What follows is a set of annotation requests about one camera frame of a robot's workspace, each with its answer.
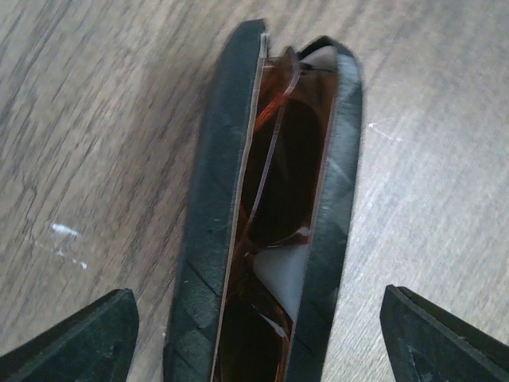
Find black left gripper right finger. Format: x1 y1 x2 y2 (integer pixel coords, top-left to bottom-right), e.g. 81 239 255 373
379 285 508 381

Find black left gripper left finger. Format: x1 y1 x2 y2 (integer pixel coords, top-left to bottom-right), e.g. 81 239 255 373
1 289 139 381

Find brown sunglasses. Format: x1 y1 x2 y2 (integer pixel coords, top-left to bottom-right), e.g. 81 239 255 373
212 47 338 381

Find tan glasses case black trim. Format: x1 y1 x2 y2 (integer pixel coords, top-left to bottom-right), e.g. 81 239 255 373
163 19 363 381

